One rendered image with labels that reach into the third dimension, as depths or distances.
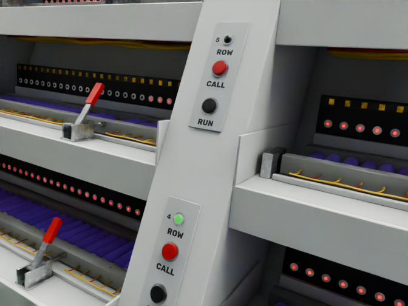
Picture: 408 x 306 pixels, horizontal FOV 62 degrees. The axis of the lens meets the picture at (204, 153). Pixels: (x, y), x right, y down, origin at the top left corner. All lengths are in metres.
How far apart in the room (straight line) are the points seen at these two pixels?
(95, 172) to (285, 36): 0.28
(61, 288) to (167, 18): 0.38
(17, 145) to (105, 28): 0.22
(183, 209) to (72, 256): 0.24
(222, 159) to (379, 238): 0.15
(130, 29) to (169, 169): 0.21
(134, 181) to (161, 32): 0.19
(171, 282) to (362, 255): 0.18
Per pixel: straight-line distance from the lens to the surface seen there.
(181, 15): 0.45
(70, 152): 0.48
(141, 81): 0.64
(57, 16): 0.61
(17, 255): 0.60
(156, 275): 0.37
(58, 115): 0.61
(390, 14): 0.37
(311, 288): 0.49
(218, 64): 0.37
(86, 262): 0.52
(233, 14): 0.41
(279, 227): 0.33
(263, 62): 0.36
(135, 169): 0.40
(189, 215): 0.35
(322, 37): 0.38
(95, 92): 0.51
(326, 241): 0.32
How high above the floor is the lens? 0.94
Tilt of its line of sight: 5 degrees up
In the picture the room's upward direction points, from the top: 15 degrees clockwise
